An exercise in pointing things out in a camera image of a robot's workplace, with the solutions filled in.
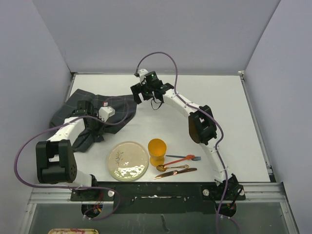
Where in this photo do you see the dark grey checked cloth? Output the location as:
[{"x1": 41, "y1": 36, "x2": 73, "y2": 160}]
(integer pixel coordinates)
[{"x1": 49, "y1": 89, "x2": 137, "y2": 153}]

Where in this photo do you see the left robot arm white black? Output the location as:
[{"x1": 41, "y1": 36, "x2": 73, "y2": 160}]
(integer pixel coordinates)
[{"x1": 36, "y1": 100, "x2": 115, "y2": 200}]

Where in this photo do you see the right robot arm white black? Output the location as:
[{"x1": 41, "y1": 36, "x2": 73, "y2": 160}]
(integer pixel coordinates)
[{"x1": 131, "y1": 69, "x2": 245, "y2": 200}]

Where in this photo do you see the orange plastic cup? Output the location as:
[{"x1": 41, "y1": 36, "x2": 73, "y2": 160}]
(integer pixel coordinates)
[{"x1": 148, "y1": 138, "x2": 167, "y2": 167}]

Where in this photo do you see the beige plate with plant motif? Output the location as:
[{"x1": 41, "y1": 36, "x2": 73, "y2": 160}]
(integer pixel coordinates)
[{"x1": 106, "y1": 141, "x2": 149, "y2": 182}]

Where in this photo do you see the gold metal spoon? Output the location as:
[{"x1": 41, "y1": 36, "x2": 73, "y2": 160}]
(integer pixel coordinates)
[{"x1": 156, "y1": 165, "x2": 189, "y2": 172}]

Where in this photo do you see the orange plastic fork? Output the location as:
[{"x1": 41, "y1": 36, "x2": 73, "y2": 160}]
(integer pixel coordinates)
[{"x1": 164, "y1": 155, "x2": 195, "y2": 166}]

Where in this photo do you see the blue plastic fork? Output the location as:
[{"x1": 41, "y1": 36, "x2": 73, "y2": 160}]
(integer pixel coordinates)
[{"x1": 166, "y1": 155, "x2": 201, "y2": 161}]

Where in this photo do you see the copper metal knife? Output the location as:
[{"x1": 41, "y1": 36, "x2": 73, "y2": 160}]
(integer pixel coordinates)
[{"x1": 154, "y1": 168, "x2": 197, "y2": 179}]

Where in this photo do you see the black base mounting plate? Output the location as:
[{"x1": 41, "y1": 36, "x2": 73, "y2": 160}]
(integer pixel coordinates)
[{"x1": 70, "y1": 182, "x2": 246, "y2": 215}]

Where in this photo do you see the floral tray edge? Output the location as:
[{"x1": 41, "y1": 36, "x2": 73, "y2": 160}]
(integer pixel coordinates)
[{"x1": 48, "y1": 228, "x2": 99, "y2": 234}]

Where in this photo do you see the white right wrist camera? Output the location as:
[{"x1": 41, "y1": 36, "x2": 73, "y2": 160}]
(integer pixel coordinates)
[{"x1": 137, "y1": 69, "x2": 148, "y2": 83}]

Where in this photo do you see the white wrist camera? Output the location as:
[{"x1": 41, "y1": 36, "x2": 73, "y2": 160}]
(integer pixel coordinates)
[
  {"x1": 97, "y1": 101, "x2": 115, "y2": 122},
  {"x1": 137, "y1": 69, "x2": 148, "y2": 83}
]

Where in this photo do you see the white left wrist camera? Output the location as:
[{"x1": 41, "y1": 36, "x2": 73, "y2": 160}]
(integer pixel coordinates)
[{"x1": 97, "y1": 101, "x2": 115, "y2": 122}]

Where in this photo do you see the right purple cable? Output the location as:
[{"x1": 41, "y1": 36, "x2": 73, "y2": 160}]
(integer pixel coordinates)
[{"x1": 134, "y1": 51, "x2": 242, "y2": 234}]

